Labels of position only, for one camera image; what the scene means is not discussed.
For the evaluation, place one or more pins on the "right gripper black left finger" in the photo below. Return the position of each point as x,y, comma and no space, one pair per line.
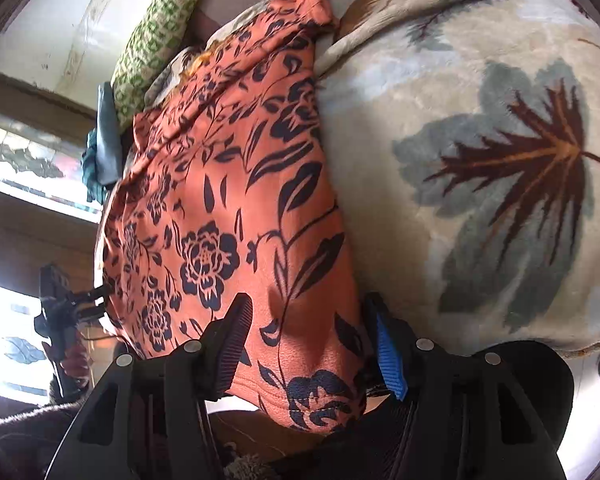
147,419

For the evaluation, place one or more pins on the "teal cloth at window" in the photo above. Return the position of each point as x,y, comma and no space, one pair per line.
96,192

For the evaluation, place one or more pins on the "light blue folded cloth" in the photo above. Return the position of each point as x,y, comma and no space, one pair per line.
109,159

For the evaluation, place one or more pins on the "green white patterned pillow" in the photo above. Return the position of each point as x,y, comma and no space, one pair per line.
152,44

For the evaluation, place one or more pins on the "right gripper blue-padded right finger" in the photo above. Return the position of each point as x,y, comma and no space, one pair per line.
497,414

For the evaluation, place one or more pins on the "person's left hand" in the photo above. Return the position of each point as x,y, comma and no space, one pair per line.
76,363

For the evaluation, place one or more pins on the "orange floral garment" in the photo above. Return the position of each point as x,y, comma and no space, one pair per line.
229,193

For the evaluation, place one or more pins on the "cream leaf-pattern fleece blanket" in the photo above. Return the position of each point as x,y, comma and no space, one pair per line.
462,139

